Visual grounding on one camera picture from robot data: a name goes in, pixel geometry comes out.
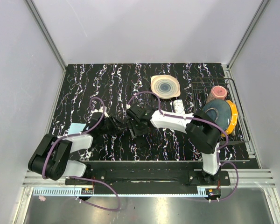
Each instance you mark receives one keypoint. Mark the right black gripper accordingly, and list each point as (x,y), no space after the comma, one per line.
(130,123)

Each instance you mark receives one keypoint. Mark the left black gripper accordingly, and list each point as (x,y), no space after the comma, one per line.
(116,125)

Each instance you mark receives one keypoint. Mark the white geometric glasses case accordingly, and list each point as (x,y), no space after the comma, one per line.
(178,106)

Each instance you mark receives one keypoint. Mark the black rectangular glasses case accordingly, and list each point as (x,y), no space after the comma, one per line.
(138,139)

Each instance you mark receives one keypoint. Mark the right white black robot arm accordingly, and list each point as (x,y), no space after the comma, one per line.
(203,133)

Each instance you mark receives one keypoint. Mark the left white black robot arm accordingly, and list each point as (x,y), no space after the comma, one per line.
(51,158)

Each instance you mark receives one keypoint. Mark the beige plate with blue rings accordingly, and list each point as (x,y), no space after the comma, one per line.
(165,86)

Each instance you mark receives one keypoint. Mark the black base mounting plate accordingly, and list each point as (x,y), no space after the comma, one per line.
(184,172)

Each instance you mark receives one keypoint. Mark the dark blue bowl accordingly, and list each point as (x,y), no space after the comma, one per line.
(212,110)

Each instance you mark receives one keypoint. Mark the pink cup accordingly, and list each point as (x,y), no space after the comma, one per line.
(218,92)

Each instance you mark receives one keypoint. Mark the yellow bowl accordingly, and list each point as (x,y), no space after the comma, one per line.
(228,116)

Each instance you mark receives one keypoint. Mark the black wire dish rack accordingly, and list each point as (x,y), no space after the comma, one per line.
(201,87)

